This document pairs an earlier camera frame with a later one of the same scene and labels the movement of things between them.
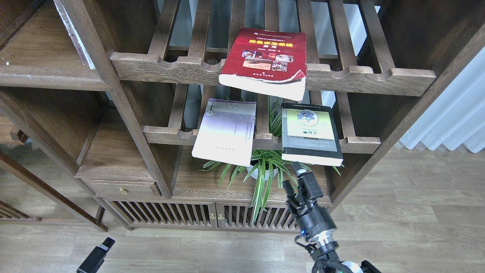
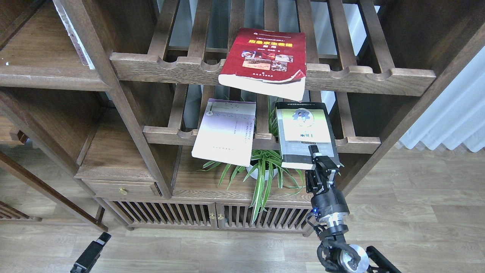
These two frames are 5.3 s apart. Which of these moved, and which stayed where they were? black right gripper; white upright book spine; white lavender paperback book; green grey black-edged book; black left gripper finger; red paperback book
Moved: black left gripper finger; black right gripper
Stayed: red paperback book; white upright book spine; green grey black-edged book; white lavender paperback book
